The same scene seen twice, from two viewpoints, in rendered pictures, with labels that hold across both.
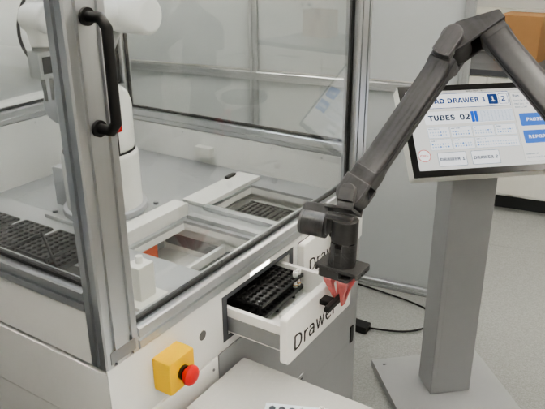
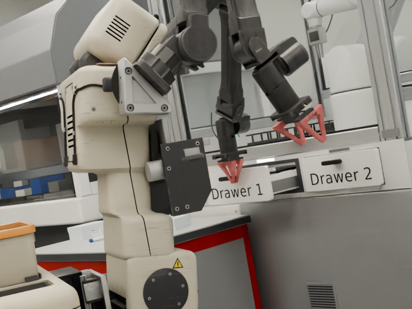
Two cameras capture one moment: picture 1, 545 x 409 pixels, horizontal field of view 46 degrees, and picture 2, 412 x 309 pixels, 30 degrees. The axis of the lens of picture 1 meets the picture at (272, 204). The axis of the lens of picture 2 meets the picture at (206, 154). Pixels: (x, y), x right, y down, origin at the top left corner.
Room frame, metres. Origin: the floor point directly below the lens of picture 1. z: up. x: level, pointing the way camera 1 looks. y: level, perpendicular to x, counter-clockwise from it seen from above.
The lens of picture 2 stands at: (1.77, -2.55, 1.03)
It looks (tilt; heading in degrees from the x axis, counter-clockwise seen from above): 1 degrees down; 104
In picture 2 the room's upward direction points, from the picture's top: 10 degrees counter-clockwise
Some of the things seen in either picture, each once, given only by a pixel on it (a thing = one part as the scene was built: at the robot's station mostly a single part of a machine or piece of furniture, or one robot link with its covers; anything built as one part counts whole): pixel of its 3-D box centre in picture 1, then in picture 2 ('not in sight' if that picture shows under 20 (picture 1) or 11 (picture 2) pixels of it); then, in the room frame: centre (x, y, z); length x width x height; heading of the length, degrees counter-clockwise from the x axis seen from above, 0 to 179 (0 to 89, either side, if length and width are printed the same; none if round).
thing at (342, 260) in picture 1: (343, 256); (228, 146); (1.22, -0.15, 1.01); 0.10 x 0.07 x 0.07; 57
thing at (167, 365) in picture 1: (175, 368); not in sight; (1.01, 0.19, 0.88); 0.07 x 0.05 x 0.07; 147
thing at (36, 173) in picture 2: not in sight; (68, 147); (0.05, 1.24, 1.13); 1.78 x 1.14 x 0.45; 147
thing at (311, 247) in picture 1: (328, 243); (341, 170); (1.56, -0.15, 0.87); 0.29 x 0.02 x 0.11; 147
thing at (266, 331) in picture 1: (241, 289); (279, 178); (1.33, 0.08, 0.86); 0.40 x 0.26 x 0.06; 57
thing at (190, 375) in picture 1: (188, 374); not in sight; (0.99, 0.16, 0.88); 0.04 x 0.03 x 0.04; 147
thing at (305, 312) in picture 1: (318, 310); (237, 186); (1.22, -0.10, 0.87); 0.29 x 0.02 x 0.11; 147
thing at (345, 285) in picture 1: (338, 284); (233, 168); (1.23, -0.14, 0.94); 0.07 x 0.07 x 0.09; 57
